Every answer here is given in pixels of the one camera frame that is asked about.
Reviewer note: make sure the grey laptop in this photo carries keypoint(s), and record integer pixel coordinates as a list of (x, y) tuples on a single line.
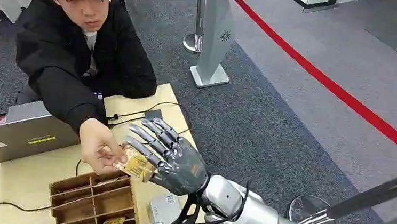
[(22, 138)]

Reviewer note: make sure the red floor tape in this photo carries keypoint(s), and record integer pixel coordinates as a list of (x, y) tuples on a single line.
[(328, 84)]

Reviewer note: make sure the silver kiosk stand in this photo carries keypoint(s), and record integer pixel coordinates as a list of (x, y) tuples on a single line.
[(218, 38)]

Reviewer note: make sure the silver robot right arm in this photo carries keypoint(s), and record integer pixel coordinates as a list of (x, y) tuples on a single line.
[(260, 222)]

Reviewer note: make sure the wooden divided card box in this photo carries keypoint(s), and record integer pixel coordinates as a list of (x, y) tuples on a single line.
[(81, 204)]

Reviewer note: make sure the chrome stanchion post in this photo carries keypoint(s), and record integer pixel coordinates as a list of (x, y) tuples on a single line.
[(199, 19)]

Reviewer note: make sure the person's right hand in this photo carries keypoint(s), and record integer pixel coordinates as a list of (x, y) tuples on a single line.
[(94, 145)]

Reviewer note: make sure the yellow printed card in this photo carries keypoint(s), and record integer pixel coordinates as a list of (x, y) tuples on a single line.
[(137, 164), (113, 222)]

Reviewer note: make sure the white box with label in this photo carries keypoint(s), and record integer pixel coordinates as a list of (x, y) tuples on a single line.
[(164, 209)]

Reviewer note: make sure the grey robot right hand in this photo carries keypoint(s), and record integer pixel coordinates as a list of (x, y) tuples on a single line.
[(183, 166)]

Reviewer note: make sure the person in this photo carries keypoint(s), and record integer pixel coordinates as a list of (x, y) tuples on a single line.
[(54, 50)]

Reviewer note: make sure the black camera bracket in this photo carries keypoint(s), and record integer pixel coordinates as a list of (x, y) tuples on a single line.
[(183, 216)]

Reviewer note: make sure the black adapter hub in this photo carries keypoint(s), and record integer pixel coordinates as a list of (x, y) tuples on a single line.
[(154, 113)]

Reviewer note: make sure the dark stanchion with round base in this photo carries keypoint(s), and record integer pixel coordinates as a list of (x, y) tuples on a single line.
[(372, 197)]

